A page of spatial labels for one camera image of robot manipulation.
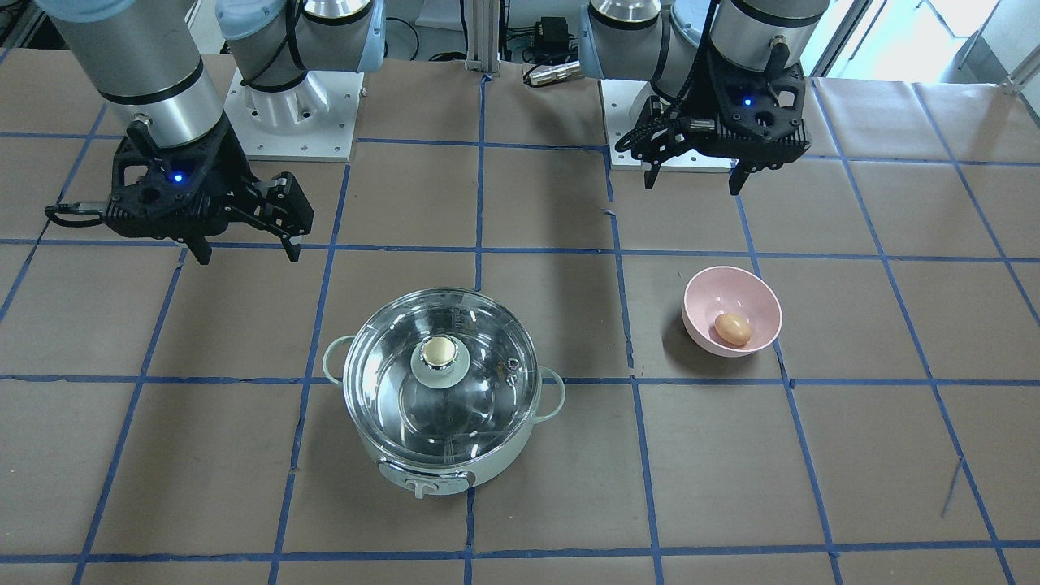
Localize brown egg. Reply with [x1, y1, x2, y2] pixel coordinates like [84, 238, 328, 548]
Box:
[713, 312, 753, 347]

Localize pale green electric pot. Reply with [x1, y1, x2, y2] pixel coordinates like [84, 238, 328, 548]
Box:
[323, 288, 566, 499]

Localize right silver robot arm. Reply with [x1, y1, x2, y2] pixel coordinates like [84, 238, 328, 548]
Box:
[38, 1, 386, 264]

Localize pink bowl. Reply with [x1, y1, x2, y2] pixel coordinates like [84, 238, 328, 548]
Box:
[681, 266, 784, 357]

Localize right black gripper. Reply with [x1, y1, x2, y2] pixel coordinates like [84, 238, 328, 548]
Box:
[45, 115, 315, 266]

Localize aluminium frame post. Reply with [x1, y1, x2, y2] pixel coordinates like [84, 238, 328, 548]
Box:
[461, 1, 505, 78]

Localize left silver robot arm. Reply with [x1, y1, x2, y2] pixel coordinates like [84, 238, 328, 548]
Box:
[578, 1, 829, 195]

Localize black power brick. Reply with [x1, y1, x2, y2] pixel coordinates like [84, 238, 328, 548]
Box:
[531, 16, 572, 56]

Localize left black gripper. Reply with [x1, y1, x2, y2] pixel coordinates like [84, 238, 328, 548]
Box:
[614, 39, 813, 197]

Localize silver cylindrical connector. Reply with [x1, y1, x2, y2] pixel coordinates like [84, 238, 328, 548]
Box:
[522, 62, 584, 88]

